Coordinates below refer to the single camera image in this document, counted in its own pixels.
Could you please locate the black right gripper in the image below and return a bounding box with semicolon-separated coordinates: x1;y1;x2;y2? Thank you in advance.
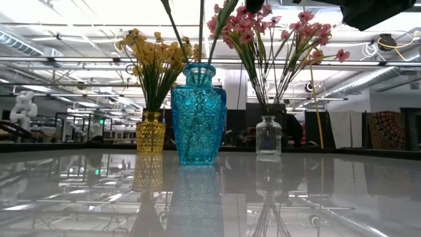
281;0;417;32

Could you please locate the blue cut-glass vase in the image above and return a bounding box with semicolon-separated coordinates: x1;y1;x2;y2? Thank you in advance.
170;62;228;167

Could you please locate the clear glass vase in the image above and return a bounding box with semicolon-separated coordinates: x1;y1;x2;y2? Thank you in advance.
255;115;282;156

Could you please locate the yellow glass vase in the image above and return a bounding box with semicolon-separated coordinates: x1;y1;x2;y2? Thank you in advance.
136;111;167;154

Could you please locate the white partition panel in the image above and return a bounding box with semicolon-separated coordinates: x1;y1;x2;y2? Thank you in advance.
328;111;363;149

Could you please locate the white robot figure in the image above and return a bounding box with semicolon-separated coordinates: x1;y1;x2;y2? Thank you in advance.
9;90;39;132

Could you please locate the black ceiling cable reel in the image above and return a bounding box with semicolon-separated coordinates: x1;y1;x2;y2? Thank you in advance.
377;32;398;52

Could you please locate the silver ventilation duct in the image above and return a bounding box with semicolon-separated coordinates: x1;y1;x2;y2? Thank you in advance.
0;31;45;57
324;45;421;98

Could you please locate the yellow hanging cable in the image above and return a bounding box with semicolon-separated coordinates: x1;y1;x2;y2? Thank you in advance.
308;64;326;149

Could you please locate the patterned wall tapestry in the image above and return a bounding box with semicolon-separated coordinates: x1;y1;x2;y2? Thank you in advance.
367;111;407;151

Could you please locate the black metal table frame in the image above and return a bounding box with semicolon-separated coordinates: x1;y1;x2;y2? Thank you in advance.
0;141;421;161

